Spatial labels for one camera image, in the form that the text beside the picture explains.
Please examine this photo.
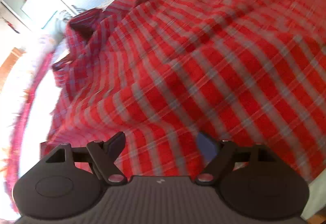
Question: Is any red plaid cloth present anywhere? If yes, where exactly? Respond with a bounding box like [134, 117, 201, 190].
[41, 0, 325, 181]

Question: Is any pink fringed blanket edge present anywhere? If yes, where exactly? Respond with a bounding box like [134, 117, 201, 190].
[4, 51, 54, 204]

